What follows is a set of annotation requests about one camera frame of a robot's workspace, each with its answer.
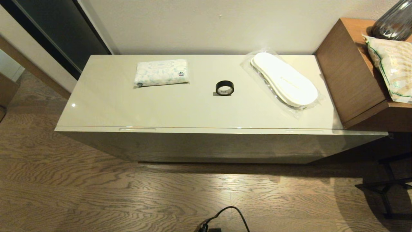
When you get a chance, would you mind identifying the dark ribbed glass vase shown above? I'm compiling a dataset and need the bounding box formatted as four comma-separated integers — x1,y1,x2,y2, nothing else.
371,0,412,41

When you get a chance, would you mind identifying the beige green-trimmed plastic bag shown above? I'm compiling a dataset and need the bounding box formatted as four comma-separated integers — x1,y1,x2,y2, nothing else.
362,34,412,104

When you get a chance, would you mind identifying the brown wooden door trim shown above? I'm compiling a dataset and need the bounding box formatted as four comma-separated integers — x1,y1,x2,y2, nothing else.
0,34,71,100

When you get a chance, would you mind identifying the white blue tissue pack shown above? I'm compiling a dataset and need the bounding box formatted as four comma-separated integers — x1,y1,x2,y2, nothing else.
134,59,190,88

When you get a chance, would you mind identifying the dark door panel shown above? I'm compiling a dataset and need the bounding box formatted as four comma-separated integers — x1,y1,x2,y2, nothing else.
0,0,112,80

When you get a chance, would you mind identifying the brown wooden furniture piece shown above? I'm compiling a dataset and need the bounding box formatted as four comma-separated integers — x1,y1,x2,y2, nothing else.
0,72,20,123

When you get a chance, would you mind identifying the thin black floor cable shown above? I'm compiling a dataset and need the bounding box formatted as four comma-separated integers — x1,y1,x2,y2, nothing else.
198,206,251,232

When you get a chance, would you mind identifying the black tape roll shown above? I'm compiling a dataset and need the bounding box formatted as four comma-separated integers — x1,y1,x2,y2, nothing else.
215,81,235,96

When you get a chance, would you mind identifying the black metal stand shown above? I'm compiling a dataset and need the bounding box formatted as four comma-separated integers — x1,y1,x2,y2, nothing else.
354,151,412,219

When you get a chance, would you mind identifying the grey cabinet drawer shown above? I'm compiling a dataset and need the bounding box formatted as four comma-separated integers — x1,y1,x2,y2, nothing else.
54,126,388,164

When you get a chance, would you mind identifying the brown wooden side cabinet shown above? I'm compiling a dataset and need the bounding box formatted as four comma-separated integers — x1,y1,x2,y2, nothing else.
315,18,412,132

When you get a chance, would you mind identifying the white slippers pair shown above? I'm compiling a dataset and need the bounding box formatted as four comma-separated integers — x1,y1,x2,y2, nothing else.
241,48,322,118

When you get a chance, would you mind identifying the grey glossy cabinet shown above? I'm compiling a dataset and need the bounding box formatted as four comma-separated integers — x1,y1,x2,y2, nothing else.
54,54,345,130

